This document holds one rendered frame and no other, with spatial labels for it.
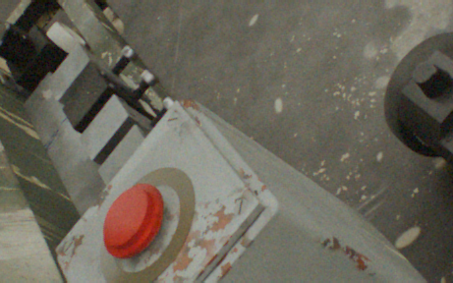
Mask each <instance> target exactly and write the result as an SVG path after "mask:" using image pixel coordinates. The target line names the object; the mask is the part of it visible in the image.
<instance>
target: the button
mask: <svg viewBox="0 0 453 283"><path fill-rule="evenodd" d="M163 215H164V201H163V197H162V195H161V193H160V191H158V189H157V188H155V187H154V186H152V185H151V184H147V183H142V184H137V185H136V186H134V187H133V188H129V189H127V190H126V191H124V192H122V193H121V195H120V196H118V197H117V198H116V200H114V202H113V203H112V205H111V207H110V208H109V209H108V213H107V215H106V218H105V220H104V223H103V243H104V247H105V248H106V250H107V251H108V253H109V254H111V255H112V256H116V257H117V258H120V259H126V258H129V257H131V256H134V255H137V254H138V253H140V252H142V251H143V250H144V249H146V248H147V246H148V245H149V244H151V242H152V240H154V239H155V236H156V235H157V233H158V231H159V230H160V226H161V222H162V220H163Z"/></svg>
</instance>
